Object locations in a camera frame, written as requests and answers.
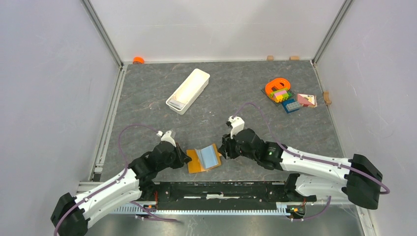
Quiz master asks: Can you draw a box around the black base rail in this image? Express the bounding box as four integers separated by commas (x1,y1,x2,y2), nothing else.
138,181,317,210

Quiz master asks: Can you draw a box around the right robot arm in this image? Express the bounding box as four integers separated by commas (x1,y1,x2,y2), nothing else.
218,129,383,210

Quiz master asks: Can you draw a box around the orange round cap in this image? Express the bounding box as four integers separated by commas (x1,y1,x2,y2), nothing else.
132,57,145,64

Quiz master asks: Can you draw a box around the colourful brick block stack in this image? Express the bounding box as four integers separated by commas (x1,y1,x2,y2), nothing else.
269,88,294,103

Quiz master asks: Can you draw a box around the blue brick block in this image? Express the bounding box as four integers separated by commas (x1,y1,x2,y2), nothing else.
282,99,301,114

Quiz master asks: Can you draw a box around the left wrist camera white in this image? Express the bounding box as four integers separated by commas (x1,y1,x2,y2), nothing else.
157,130,177,147

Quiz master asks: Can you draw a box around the white cable comb strip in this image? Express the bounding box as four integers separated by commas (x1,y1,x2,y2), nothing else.
110,203,290,216

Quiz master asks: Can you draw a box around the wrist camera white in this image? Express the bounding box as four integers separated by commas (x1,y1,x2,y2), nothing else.
226,116,244,139
157,130,177,147

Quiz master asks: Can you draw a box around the wooden arch piece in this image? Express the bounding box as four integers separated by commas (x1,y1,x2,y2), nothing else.
323,91,332,106

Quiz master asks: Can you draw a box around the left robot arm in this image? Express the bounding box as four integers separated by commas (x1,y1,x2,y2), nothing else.
51,141,191,236

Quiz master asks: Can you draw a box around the pink wooden puzzle block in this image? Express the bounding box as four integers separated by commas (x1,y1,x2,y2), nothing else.
297,93,318,108

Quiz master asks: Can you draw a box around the orange card holder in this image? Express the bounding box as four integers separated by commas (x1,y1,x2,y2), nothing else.
186,144,221,174

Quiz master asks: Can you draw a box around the white rectangular tray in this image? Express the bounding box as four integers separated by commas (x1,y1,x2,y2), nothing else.
165,68,210,115

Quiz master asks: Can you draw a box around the orange ring toy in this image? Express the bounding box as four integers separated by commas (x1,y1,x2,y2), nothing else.
264,78,291,96

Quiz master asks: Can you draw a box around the silver credit card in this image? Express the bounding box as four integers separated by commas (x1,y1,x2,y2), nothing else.
168,99,185,110

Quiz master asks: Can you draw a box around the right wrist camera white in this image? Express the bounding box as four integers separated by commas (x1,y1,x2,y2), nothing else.
226,116,244,139

